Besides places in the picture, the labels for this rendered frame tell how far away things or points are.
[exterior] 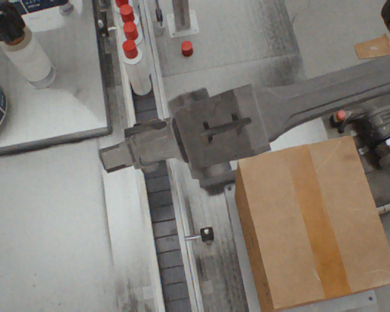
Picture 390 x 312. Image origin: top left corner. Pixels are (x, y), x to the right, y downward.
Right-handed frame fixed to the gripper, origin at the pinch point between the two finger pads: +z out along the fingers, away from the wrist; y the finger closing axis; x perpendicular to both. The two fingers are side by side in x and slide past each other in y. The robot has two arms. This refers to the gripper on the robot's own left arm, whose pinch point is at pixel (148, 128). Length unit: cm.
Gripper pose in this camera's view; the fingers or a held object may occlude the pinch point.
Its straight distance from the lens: 119.0
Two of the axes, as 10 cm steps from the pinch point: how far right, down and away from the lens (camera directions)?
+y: -9.8, 2.0, -0.2
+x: 1.8, 9.3, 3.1
